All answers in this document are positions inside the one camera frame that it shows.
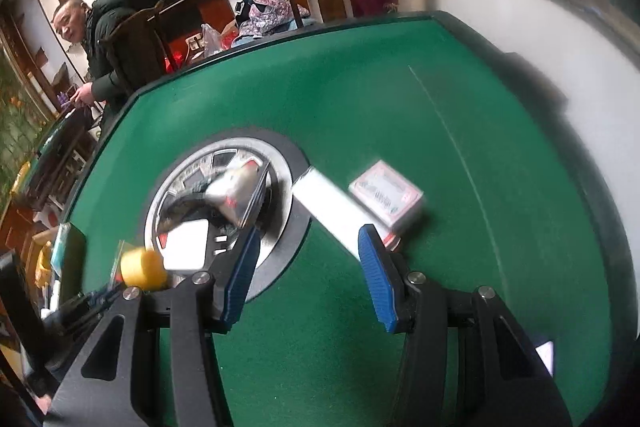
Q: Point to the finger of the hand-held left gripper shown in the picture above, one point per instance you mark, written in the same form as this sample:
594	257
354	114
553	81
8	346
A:
85	304

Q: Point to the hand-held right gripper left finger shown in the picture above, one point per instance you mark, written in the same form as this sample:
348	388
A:
241	277

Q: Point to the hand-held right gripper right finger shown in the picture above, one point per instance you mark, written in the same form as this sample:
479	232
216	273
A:
377	279

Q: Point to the yellow tape roll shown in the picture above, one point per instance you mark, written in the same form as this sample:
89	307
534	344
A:
143	268

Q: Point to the red playing card box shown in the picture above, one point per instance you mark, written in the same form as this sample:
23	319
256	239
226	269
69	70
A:
387	196

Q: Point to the white teal tube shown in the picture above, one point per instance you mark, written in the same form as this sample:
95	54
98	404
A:
60	247

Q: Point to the long white box red ends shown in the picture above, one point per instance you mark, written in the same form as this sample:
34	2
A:
327	207

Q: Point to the round silver table centre panel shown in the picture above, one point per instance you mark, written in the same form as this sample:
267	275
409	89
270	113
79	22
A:
280	187

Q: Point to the green topped side table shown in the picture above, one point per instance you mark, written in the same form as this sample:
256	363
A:
55	147

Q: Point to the dark wooden chair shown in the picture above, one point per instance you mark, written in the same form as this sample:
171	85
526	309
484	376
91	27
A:
140	49

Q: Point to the floral fabric bag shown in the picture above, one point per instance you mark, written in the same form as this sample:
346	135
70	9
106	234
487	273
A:
267	14

